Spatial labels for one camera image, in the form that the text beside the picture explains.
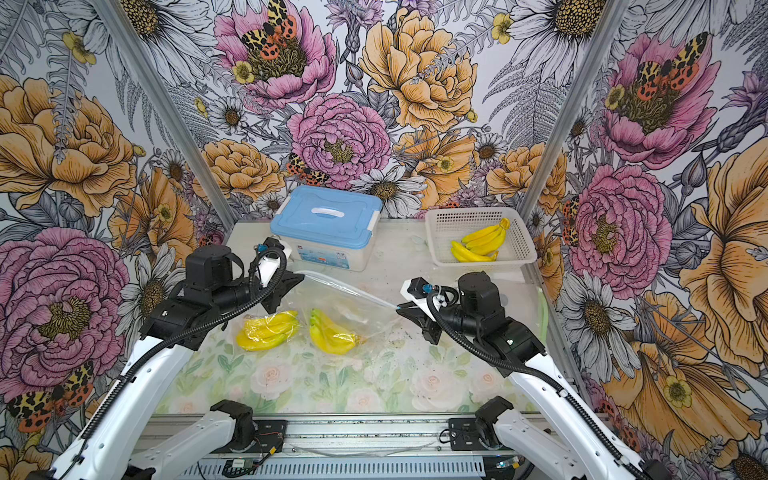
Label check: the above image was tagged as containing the left black corrugated cable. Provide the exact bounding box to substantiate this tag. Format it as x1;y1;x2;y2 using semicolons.
71;247;289;457

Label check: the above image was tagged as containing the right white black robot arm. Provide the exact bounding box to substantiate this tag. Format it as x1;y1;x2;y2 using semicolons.
396;272;672;479

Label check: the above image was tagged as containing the clear zip-top bag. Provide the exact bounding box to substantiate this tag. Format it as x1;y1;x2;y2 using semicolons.
234;273;397;360

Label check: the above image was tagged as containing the yellow banana bunch small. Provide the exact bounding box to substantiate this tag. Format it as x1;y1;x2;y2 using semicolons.
309;309;360;355

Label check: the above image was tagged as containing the left aluminium corner post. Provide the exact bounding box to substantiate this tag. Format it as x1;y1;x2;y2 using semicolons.
94;1;238;230

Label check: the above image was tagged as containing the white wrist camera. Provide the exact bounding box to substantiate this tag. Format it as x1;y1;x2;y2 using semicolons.
400;277;441;321
254;237;293;288

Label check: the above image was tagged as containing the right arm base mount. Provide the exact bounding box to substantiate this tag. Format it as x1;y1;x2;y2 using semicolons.
440;417;499;451

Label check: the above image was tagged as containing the aluminium corner post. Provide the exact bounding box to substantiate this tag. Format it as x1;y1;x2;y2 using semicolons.
94;1;238;230
517;0;631;217

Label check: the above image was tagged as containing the aluminium front rail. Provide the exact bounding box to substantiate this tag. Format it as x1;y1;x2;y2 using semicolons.
101;412;631;480

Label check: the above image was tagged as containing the right black corrugated cable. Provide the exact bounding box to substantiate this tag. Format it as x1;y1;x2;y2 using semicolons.
422;287;649;480

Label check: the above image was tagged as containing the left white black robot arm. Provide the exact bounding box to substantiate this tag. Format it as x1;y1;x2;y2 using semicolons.
28;237;304;479

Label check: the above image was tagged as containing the single yellow banana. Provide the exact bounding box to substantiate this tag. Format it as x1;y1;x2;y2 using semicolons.
451;241;498;263

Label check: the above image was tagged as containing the right aluminium corner post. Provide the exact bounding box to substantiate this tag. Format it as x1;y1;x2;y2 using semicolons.
517;0;631;217

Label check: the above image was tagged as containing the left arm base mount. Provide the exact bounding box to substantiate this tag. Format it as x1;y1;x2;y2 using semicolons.
212;418;288;454

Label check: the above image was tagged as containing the black corrugated cable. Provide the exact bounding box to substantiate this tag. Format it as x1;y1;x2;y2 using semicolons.
71;247;289;457
422;287;649;480

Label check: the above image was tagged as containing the small green circuit board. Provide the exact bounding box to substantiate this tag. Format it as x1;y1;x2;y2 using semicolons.
221;458;258;479

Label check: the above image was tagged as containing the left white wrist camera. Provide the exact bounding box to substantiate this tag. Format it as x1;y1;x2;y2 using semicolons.
254;237;293;288

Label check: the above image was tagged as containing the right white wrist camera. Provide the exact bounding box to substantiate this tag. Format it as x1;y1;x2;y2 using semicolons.
400;277;441;321

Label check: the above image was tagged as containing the panda print zip-top bag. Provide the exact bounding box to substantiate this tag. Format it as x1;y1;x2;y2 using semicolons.
536;287;550;346

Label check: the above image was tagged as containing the white plastic basket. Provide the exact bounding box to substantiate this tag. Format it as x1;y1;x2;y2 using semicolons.
425;207;537;267

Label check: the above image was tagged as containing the blue lid storage box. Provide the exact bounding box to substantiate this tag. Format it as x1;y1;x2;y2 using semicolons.
270;185;383;271

